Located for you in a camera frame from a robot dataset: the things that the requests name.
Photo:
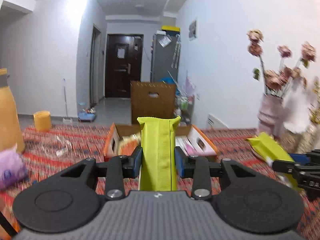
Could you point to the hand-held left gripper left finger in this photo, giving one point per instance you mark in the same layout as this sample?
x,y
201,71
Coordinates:
x,y
137,162

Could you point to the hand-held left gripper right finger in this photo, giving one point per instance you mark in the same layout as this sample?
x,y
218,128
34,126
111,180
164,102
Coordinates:
x,y
180,163

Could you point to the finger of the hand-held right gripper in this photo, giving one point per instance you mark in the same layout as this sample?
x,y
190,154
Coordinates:
x,y
300,158
285,167

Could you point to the pink snack packet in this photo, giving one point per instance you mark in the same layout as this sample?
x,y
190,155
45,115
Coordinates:
x,y
190,150

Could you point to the green snack packet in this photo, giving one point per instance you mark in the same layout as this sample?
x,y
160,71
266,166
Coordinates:
x,y
267,146
157,155

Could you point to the orange cardboard box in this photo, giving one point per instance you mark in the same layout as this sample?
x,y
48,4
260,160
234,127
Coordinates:
x,y
152,102

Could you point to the white yellow snack bag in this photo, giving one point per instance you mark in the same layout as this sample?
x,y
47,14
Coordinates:
x,y
130,141

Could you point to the white object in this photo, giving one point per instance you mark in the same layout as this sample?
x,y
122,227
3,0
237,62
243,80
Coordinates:
x,y
297,110

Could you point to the pink vase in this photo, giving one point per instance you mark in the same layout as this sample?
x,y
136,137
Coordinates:
x,y
270,115

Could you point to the metal cart with bottles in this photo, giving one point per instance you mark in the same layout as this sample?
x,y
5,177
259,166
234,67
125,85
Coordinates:
x,y
183,105

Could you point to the red patterned tablecloth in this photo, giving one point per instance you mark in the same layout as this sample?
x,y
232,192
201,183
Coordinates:
x,y
82,140

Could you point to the blue pet bowl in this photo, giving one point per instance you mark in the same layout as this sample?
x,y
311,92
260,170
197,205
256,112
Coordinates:
x,y
86,117

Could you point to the yellow flower sprig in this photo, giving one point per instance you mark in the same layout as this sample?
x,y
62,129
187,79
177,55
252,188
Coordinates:
x,y
316,90

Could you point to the purple plastic decoration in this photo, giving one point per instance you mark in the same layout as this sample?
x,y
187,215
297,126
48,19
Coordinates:
x,y
190,85

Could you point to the blue plastic bag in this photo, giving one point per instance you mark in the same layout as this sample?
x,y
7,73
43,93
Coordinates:
x,y
168,80

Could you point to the dark brown door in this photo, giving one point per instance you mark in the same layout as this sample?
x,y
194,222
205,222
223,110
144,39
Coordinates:
x,y
112,80

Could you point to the white mop stick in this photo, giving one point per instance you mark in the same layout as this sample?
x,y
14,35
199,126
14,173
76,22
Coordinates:
x,y
65,97

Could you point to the grey fridge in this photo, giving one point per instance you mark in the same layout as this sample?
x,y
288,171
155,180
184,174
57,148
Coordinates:
x,y
160,65

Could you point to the yellow round tub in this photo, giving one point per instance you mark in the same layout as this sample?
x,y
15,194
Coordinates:
x,y
42,122

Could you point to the white door notice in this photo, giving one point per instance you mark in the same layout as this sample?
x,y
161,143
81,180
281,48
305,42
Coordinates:
x,y
121,52

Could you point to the white umbrella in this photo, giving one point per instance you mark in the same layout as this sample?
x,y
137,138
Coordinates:
x,y
176,52

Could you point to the bunch of dried roses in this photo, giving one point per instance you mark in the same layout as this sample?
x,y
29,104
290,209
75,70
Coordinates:
x,y
255,47

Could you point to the clear plastic bag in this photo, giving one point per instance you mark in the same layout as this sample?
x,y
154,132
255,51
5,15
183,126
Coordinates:
x,y
165,41

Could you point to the purple tissue pack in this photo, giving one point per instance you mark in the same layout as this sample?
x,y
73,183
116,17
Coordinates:
x,y
11,170

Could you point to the yellow thermos jug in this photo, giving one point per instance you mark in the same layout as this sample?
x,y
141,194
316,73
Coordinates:
x,y
8,120

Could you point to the yellow box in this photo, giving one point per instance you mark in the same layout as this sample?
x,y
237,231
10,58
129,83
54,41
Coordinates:
x,y
171,28

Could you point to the wall picture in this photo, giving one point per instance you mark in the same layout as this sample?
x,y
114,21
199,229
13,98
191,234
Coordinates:
x,y
192,30

